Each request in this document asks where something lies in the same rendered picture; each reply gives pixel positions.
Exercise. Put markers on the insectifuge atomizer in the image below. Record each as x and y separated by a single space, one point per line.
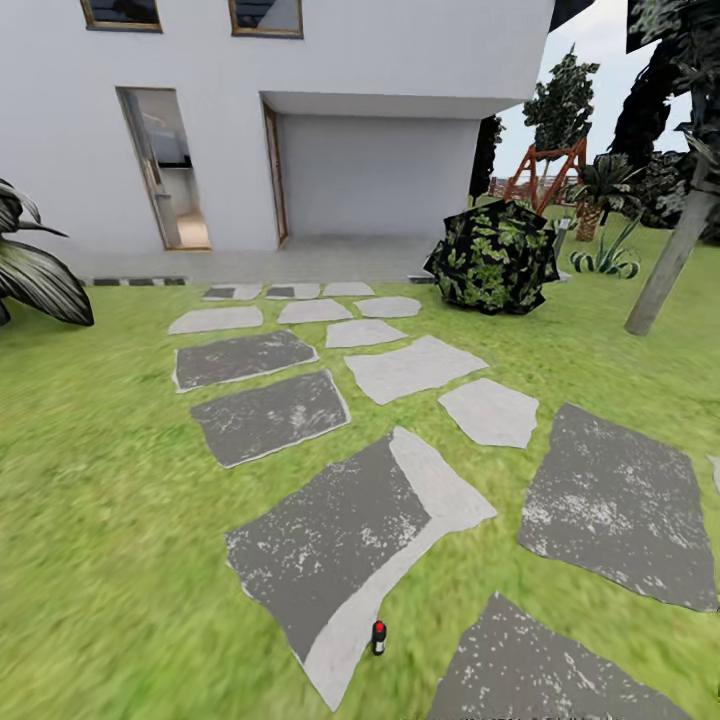
379 636

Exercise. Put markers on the fixed window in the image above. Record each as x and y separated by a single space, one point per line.
157 129

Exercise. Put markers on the tree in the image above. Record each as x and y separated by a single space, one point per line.
484 157
644 114
560 110
693 26

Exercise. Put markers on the door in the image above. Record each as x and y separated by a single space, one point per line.
274 161

